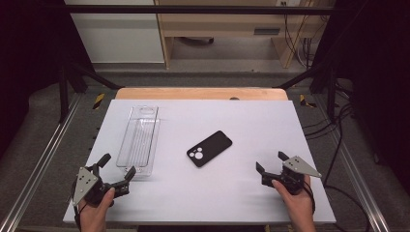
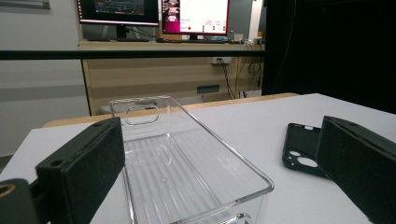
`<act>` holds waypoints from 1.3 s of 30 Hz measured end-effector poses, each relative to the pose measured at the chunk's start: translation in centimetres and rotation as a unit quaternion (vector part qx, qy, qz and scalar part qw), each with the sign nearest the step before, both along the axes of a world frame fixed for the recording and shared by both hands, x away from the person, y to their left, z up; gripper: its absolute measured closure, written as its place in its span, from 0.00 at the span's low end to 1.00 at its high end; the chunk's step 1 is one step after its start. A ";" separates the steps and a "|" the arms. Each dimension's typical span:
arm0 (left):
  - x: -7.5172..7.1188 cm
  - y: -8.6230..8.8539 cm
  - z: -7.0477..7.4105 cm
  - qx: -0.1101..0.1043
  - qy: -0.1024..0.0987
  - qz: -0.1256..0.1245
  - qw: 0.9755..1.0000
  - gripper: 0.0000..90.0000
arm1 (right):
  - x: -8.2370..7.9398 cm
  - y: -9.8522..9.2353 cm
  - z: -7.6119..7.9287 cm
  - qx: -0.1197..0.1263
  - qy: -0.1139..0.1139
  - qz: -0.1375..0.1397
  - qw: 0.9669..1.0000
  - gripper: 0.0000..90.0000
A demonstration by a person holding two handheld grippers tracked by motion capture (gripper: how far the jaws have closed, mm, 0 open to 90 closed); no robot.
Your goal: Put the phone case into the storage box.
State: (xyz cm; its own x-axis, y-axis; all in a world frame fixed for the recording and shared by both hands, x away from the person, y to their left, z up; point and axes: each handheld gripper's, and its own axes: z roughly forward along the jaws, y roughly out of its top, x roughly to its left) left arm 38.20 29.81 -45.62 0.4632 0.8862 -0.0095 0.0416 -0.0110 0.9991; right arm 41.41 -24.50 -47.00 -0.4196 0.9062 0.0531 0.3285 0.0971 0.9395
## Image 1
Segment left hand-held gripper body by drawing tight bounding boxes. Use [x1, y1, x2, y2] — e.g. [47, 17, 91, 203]
[72, 163, 131, 208]

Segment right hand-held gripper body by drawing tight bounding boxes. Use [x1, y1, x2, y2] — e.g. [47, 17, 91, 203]
[261, 155, 323, 196]

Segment clear plastic container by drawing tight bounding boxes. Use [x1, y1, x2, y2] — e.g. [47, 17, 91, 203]
[115, 104, 161, 177]

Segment black phone case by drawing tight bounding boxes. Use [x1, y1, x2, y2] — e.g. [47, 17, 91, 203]
[186, 130, 233, 168]

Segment person's left hand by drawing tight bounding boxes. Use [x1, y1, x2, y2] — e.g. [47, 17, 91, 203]
[78, 188, 116, 232]

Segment person's right hand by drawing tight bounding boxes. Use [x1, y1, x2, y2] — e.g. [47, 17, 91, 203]
[271, 175, 317, 232]

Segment white table cover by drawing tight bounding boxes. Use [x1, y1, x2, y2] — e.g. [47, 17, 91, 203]
[62, 99, 337, 225]

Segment yellow black floor tape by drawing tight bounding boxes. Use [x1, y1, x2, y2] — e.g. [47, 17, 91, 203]
[299, 94, 318, 109]
[92, 93, 106, 110]

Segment black metal stand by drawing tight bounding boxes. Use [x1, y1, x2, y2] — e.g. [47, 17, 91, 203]
[273, 59, 338, 121]
[57, 60, 126, 124]

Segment wooden table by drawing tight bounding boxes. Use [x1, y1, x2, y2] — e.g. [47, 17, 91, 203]
[115, 86, 289, 102]

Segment black curtain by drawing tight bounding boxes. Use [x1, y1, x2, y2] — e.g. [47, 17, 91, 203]
[0, 0, 95, 159]
[310, 0, 410, 188]

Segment white cabinet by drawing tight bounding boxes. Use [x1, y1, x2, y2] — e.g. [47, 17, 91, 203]
[63, 0, 165, 64]

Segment grey desk label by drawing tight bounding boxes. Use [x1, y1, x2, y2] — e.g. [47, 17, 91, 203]
[253, 27, 281, 36]

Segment wooden desk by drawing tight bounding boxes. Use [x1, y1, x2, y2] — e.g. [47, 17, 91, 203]
[154, 0, 337, 70]

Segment black horizontal bar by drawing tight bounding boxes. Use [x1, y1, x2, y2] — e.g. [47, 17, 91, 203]
[47, 4, 337, 15]

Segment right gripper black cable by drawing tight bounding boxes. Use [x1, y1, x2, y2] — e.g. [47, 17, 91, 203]
[302, 184, 317, 216]

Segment black floor cables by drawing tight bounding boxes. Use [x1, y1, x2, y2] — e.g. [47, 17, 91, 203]
[302, 78, 372, 232]

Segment metal floor rail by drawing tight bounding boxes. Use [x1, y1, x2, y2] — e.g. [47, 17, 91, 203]
[0, 92, 83, 232]
[312, 95, 392, 232]

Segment hanging cable bundle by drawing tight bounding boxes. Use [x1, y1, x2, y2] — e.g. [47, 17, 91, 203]
[282, 1, 325, 70]

